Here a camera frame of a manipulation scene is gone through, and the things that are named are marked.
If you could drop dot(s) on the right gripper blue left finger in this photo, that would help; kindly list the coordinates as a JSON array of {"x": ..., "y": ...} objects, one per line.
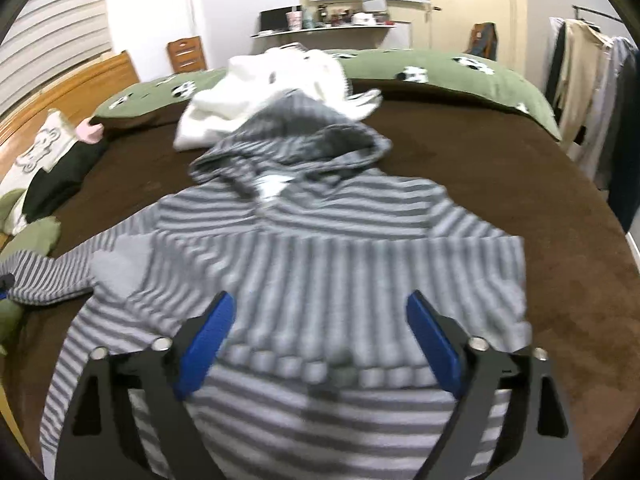
[{"x": 100, "y": 438}]

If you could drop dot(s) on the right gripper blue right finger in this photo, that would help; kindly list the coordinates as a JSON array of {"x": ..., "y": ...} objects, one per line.
[{"x": 536, "y": 440}]

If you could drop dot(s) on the grey striped hooded sweater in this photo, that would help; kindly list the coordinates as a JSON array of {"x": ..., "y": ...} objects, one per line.
[{"x": 320, "y": 376}]

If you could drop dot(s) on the clothes rack with hanging clothes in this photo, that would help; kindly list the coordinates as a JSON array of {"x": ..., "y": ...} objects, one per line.
[{"x": 593, "y": 87}]

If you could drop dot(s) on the light green cloth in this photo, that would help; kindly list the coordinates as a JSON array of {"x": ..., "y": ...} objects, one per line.
[{"x": 39, "y": 237}]

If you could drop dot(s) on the black garment on bed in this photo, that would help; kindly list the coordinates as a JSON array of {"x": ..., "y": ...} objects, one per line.
[{"x": 50, "y": 189}]

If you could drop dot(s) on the pink cloth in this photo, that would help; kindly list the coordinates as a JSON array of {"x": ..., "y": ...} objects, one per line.
[{"x": 88, "y": 133}]

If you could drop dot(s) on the white pillow with bear print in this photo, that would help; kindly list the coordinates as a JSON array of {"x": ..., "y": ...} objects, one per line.
[{"x": 53, "y": 140}]

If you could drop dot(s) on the wooden headboard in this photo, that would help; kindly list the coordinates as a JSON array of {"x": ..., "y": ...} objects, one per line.
[{"x": 77, "y": 95}]

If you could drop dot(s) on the green panda pattern duvet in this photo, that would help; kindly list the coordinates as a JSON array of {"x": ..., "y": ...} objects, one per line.
[{"x": 146, "y": 102}]

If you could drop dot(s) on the white fluffy garment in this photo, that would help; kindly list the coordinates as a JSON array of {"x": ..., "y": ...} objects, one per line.
[{"x": 252, "y": 82}]

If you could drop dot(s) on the wooden chair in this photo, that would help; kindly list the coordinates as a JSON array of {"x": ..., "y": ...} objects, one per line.
[{"x": 186, "y": 55}]

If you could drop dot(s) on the chair with bag and jeans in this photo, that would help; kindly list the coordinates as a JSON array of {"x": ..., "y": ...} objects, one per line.
[{"x": 484, "y": 41}]

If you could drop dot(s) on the black laptop on desk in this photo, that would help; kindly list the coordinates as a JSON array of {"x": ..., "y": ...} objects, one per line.
[{"x": 274, "y": 20}]

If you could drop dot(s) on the cream door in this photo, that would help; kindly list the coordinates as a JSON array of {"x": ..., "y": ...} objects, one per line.
[{"x": 445, "y": 25}]

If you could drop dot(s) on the white wall desk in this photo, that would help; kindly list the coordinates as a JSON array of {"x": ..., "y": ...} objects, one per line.
[{"x": 358, "y": 37}]

